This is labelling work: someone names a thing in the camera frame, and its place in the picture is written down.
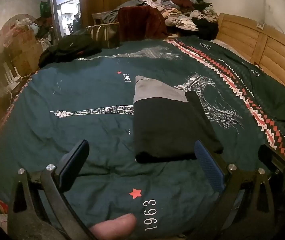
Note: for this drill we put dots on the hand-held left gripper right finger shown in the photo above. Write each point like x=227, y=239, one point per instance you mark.
x=208, y=166

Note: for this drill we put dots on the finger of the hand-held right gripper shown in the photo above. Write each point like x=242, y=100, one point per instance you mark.
x=272, y=157

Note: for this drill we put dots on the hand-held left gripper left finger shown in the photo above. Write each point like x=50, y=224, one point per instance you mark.
x=70, y=165

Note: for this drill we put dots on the black and grey garment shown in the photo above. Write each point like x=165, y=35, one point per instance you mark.
x=162, y=130

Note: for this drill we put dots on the pile of mixed clothes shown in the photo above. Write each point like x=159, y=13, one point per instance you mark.
x=182, y=12

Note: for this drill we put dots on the person's left hand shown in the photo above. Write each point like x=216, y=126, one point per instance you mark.
x=115, y=226

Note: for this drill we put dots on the dark green printed bedspread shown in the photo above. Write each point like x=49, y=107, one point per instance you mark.
x=82, y=130

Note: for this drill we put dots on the wooden headboard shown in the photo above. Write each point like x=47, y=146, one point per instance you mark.
x=277, y=52

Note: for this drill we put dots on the black shelf rack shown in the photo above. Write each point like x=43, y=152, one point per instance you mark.
x=0, y=70

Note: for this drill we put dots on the black jacket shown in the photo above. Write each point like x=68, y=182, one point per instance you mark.
x=70, y=46

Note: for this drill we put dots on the cardboard boxes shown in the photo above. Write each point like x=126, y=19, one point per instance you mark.
x=26, y=52

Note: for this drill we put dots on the wooden chair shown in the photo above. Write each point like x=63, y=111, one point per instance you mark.
x=98, y=16

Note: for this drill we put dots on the round wooden board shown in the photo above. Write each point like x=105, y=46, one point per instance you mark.
x=5, y=27

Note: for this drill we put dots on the green bag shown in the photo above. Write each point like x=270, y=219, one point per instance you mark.
x=44, y=9

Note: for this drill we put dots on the dark red garment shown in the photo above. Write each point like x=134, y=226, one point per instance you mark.
x=137, y=22

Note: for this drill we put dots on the white wall conduit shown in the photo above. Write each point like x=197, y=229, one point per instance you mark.
x=263, y=2

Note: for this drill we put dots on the white door frame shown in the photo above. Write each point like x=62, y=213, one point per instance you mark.
x=55, y=12

